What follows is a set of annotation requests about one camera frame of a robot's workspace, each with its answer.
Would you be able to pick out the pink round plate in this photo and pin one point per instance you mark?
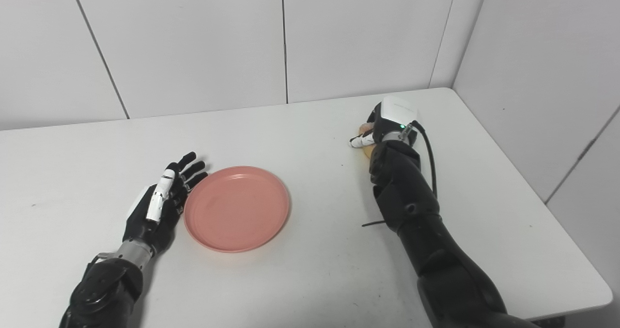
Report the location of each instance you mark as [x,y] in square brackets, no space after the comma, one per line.
[236,209]

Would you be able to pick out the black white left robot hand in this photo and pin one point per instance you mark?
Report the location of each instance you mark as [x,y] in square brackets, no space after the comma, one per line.
[150,216]

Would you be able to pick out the golden bread roll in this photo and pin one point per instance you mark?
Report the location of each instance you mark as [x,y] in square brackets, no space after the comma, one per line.
[367,151]

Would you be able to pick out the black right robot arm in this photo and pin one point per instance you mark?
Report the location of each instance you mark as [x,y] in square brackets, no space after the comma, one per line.
[426,231]

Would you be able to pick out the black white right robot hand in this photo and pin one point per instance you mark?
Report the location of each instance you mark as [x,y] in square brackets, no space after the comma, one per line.
[390,117]

